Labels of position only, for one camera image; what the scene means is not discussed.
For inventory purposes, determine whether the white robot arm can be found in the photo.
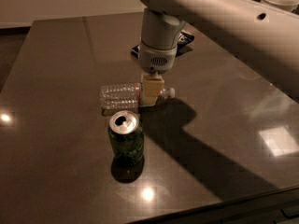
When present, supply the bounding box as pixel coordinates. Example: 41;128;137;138
139;0;299;102

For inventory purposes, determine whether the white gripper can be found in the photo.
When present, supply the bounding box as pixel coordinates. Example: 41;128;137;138
138;42;178;106

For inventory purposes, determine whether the green soda can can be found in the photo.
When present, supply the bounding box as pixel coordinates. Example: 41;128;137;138
107;110;144;166

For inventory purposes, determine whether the blue Kettle chips bag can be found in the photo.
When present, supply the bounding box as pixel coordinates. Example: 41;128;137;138
131;30;194;59

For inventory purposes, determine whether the clear plastic water bottle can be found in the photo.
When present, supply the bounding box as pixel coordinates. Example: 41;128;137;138
100;82;176;110

